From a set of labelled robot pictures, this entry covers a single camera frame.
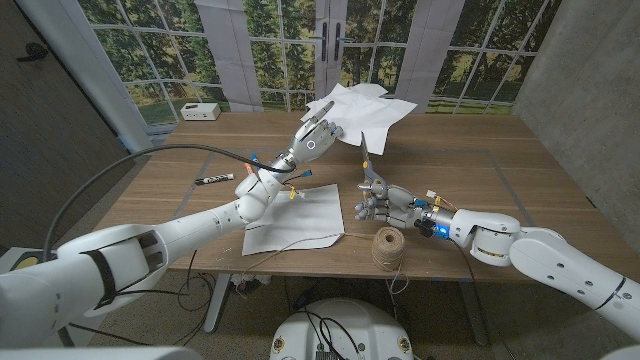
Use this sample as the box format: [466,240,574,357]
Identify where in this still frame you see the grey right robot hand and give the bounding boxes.
[353,182,457,241]

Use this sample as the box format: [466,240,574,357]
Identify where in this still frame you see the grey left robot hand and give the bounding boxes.
[272,100,345,174]

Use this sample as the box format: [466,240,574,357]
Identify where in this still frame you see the grey scissors with orange handles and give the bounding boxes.
[357,130,389,201]

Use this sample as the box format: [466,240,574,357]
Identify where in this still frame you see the white paper sheet with slits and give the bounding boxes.
[242,183,346,256]

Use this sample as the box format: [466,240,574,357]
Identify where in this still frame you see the brown twine ball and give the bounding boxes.
[234,226,410,296]

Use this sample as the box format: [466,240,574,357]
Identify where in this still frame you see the black dry erase marker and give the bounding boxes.
[193,173,235,187]

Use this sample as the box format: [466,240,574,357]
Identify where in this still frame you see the white power strip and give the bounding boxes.
[179,102,222,122]

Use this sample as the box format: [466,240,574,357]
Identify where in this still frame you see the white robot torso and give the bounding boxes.
[269,298,415,360]

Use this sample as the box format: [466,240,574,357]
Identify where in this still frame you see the metal table leg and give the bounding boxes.
[203,273,231,334]
[457,282,489,347]

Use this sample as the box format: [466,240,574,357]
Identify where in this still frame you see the printed window backdrop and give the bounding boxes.
[14,0,564,156]

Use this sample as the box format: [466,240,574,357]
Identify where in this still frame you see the yellow black insole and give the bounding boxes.
[12,249,46,271]

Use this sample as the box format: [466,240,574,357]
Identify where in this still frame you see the white floor mat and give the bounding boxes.
[0,247,19,274]

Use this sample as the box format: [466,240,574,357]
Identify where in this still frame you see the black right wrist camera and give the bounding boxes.
[415,218,438,239]

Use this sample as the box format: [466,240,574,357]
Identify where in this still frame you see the thin black cable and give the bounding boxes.
[449,239,516,360]

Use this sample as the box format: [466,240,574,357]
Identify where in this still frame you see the black wall door handle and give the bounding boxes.
[15,42,50,64]

